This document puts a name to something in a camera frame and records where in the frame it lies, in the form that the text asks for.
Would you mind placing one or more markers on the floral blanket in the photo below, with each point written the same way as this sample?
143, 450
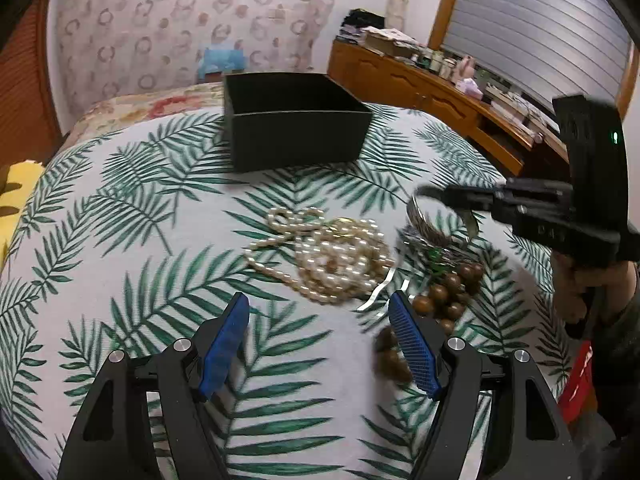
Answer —
150, 102

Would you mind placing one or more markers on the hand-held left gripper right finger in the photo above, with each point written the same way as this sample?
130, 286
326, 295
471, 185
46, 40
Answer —
412, 340

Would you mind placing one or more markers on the red bag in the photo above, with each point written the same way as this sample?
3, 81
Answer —
577, 385

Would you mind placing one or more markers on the stack of folded clothes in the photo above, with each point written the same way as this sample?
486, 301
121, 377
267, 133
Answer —
362, 22

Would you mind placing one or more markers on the yellow plush toy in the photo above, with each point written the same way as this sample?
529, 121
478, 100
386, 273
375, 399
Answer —
17, 195

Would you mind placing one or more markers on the cardboard tray with papers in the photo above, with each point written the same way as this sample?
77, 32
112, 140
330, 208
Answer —
390, 40

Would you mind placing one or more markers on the wooden cabinet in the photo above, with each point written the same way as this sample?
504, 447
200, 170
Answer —
425, 95

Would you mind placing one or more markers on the pink tissue pack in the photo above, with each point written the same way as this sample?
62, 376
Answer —
470, 86

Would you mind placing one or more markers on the grey window blind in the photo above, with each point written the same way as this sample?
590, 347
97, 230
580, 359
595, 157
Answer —
540, 25

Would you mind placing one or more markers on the group of small bottles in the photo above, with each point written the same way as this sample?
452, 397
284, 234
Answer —
437, 62

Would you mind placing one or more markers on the dark brooch with green stone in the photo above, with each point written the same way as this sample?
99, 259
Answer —
430, 250

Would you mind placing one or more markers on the silver bangle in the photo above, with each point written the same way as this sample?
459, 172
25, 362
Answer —
417, 217

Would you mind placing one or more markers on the person's right forearm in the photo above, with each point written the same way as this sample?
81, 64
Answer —
620, 360

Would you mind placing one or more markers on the blue plastic bag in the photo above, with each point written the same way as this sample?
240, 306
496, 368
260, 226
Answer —
222, 60

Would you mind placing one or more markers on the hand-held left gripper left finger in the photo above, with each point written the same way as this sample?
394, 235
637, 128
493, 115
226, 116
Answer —
227, 340

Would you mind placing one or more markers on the wooden louvre wardrobe door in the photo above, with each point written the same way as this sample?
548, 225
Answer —
25, 85

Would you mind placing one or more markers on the person's right hand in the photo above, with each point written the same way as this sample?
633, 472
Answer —
570, 285

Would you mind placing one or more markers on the green leaf print blanket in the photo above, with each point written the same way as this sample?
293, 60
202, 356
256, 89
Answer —
150, 240

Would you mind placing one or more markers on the black square box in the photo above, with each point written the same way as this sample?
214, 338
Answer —
295, 130

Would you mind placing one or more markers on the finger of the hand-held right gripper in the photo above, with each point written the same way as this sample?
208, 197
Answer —
470, 197

